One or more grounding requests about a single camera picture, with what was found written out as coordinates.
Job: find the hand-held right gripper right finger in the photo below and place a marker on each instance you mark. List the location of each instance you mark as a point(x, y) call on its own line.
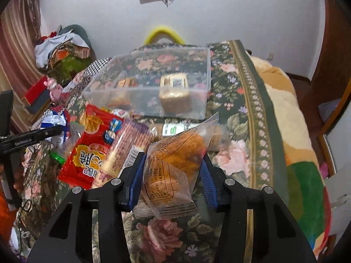
point(207, 182)

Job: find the brown square cake packet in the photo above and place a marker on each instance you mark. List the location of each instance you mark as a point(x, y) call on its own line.
point(174, 98)

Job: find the red snack packet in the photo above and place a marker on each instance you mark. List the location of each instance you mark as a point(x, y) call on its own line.
point(82, 156)

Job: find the dark floral blanket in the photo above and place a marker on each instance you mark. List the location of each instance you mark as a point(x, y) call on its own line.
point(233, 109)

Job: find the pile of clothes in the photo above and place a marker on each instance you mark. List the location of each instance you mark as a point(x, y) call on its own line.
point(54, 46)

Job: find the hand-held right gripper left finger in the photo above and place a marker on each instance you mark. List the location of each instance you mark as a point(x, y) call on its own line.
point(137, 178)

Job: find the white green label snack packet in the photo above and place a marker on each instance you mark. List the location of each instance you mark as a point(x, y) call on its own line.
point(175, 128)

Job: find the white wall socket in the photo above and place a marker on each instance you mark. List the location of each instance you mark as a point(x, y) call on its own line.
point(270, 56)

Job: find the grey box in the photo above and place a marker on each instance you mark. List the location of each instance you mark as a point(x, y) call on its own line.
point(38, 105)

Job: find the pink toy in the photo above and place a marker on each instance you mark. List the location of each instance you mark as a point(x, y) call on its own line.
point(54, 89)

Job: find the striped brown curtain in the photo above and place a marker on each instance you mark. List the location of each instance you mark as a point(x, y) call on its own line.
point(16, 46)

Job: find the clear plastic container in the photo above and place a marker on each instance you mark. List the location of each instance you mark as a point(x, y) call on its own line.
point(109, 87)

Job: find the green printed cloth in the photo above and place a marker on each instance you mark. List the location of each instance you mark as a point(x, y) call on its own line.
point(71, 65)

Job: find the clear yellow sausage stick packet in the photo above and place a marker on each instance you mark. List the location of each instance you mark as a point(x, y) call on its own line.
point(115, 156)

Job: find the blue silver snack packet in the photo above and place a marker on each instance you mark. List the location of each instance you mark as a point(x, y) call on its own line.
point(54, 119)

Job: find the checkered patchwork quilt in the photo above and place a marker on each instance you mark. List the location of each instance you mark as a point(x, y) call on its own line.
point(90, 71)

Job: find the pink object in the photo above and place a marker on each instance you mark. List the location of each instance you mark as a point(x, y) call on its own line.
point(323, 169)

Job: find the colourful plush blanket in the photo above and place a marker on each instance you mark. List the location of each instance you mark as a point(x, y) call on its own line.
point(279, 87)

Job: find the yellow foam tube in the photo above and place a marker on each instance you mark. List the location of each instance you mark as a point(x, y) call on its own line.
point(161, 28)

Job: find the orange yellow snack packet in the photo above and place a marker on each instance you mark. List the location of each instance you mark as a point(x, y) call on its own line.
point(123, 85)

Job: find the brown wooden door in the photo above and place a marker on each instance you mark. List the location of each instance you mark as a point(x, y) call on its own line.
point(334, 46)

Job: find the red box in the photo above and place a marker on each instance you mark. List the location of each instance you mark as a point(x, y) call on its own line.
point(35, 89)

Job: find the orange cloth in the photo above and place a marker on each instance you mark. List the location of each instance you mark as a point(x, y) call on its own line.
point(5, 216)

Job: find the clear packet with orange cake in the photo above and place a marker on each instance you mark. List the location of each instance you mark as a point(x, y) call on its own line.
point(170, 169)

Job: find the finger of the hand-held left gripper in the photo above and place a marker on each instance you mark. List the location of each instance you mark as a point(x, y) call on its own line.
point(33, 139)

